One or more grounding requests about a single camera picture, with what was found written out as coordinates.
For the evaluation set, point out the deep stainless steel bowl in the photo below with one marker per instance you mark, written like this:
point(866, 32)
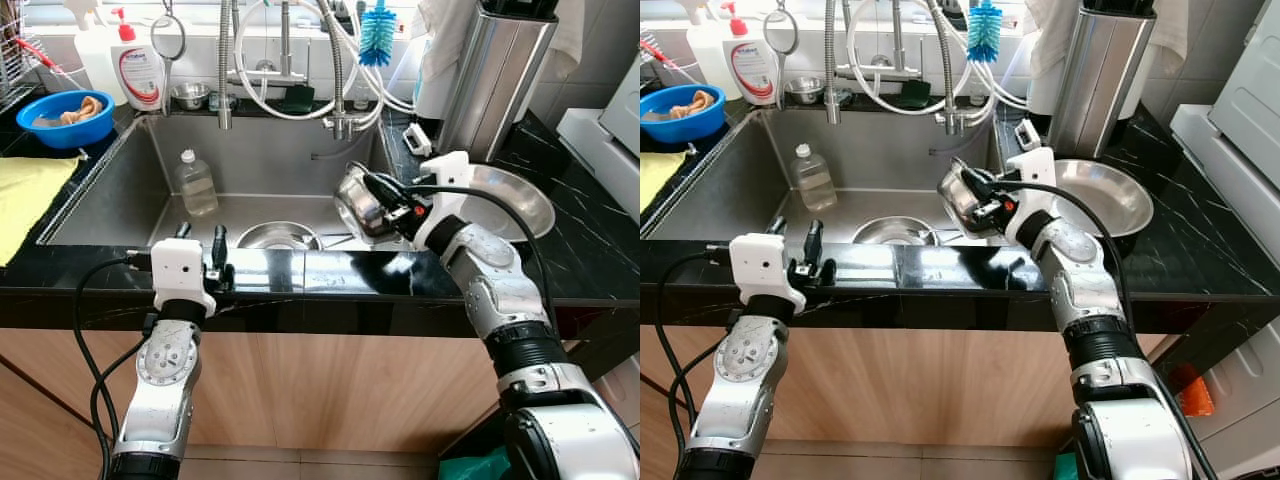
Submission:
point(955, 208)
point(355, 215)

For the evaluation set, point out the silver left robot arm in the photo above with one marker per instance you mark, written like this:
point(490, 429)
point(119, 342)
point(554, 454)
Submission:
point(165, 370)
point(745, 370)

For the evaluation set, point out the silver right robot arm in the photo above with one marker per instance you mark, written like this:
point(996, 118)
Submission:
point(520, 320)
point(1100, 320)

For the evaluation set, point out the clear plastic bottle white cap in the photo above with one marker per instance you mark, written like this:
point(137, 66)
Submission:
point(196, 187)
point(814, 182)

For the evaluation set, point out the thin steel tongs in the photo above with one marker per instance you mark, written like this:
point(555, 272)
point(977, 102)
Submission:
point(335, 239)

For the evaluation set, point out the shallow stainless steel bowl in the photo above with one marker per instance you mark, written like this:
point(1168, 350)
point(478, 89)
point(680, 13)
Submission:
point(278, 238)
point(892, 233)

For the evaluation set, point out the small white plastic clip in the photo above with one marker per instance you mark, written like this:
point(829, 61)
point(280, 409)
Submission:
point(418, 140)
point(1027, 134)

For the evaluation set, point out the stainless steel sink basin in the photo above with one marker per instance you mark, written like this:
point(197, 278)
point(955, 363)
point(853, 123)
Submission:
point(880, 165)
point(270, 170)

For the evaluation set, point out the dark green sponge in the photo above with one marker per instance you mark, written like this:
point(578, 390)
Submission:
point(298, 99)
point(911, 95)

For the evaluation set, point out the chrome curved tap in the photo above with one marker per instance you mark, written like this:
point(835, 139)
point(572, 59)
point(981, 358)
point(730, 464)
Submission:
point(338, 70)
point(948, 70)

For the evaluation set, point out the wide stainless steel plate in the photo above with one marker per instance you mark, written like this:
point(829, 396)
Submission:
point(520, 205)
point(1110, 195)

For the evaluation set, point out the yellow cleaning cloth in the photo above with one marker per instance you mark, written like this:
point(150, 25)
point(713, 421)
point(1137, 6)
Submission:
point(30, 200)
point(658, 180)

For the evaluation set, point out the blue plastic bowl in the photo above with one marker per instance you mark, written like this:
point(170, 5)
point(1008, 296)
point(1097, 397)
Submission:
point(60, 135)
point(680, 130)

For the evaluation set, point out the wooden cabinet front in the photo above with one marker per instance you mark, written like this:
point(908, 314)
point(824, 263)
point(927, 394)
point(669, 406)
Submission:
point(900, 390)
point(320, 390)

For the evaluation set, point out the white hanging towel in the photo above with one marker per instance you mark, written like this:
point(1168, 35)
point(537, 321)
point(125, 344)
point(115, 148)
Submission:
point(440, 55)
point(1050, 50)

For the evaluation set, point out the blue bottle brush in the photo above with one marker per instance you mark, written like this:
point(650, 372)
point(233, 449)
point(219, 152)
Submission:
point(984, 33)
point(377, 38)

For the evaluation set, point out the beige crumpled cloth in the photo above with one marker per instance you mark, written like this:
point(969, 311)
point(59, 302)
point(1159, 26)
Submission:
point(695, 102)
point(80, 108)

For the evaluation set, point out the tall stainless steel canister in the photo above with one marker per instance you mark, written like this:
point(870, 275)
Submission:
point(1100, 80)
point(495, 85)

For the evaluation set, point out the thin chrome tap with lever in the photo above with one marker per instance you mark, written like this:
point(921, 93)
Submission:
point(284, 45)
point(896, 40)

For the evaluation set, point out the white soap bottle red pump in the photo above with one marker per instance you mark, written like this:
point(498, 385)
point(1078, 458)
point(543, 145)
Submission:
point(752, 70)
point(140, 75)

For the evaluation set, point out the white washing machine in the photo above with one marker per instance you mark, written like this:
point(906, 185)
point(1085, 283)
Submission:
point(1240, 160)
point(605, 150)

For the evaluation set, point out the plain white plastic bottle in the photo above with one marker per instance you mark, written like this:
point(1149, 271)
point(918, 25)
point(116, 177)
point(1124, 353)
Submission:
point(95, 60)
point(703, 50)

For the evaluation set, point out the round steel mesh strainer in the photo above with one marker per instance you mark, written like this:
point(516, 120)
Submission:
point(781, 32)
point(167, 38)

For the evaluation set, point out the green plastic bag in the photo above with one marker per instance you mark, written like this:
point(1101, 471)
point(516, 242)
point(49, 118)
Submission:
point(1066, 468)
point(470, 465)

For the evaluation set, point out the small orange object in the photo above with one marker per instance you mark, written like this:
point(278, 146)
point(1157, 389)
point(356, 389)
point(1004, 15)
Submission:
point(1192, 392)

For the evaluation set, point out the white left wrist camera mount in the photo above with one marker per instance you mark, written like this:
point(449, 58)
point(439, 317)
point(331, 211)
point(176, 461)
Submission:
point(183, 272)
point(762, 268)

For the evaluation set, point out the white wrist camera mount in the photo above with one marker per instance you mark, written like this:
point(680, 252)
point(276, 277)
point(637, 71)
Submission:
point(762, 268)
point(1032, 178)
point(183, 272)
point(448, 185)

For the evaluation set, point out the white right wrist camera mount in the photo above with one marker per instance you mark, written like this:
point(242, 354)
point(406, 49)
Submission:
point(448, 185)
point(1032, 178)

